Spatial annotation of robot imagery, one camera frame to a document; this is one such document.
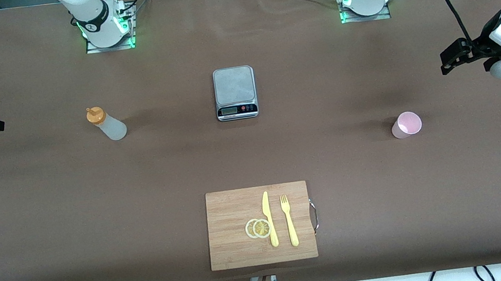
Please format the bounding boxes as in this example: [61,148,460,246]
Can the pink plastic cup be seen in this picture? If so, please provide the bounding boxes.
[389,109,424,141]

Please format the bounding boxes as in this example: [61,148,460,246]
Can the translucent sauce bottle orange cap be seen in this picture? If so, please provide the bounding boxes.
[85,102,129,145]

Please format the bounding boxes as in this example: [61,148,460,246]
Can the brown table cover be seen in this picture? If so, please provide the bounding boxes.
[0,0,501,281]

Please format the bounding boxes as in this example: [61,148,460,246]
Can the silver digital kitchen scale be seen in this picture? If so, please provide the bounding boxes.
[210,64,260,123]

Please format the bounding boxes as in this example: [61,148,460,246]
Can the yellow plastic fork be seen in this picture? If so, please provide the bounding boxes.
[279,193,300,248]

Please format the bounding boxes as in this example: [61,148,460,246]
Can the yellow plastic knife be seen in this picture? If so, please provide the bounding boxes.
[260,190,280,249]

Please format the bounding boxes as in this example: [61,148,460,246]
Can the lemon slice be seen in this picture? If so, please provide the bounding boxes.
[244,218,262,240]
[251,217,272,240]

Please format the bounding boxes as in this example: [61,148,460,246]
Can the wooden cutting board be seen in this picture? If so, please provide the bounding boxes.
[200,179,320,273]

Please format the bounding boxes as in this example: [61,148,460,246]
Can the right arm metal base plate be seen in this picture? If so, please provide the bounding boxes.
[80,0,140,55]

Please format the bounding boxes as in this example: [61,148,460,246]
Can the metal cutting board handle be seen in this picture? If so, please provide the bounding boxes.
[307,198,320,236]

